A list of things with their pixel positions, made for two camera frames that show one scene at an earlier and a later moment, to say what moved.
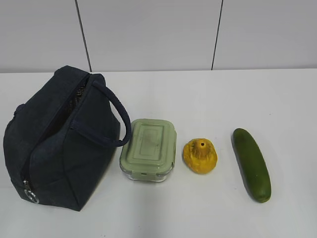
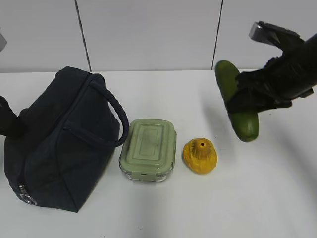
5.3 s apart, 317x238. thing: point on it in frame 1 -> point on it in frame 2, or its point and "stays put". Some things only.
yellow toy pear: x=200 y=155 stays put
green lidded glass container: x=150 y=154 stays put
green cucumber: x=252 y=165 -> x=245 y=124
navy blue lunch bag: x=60 y=142 stays put
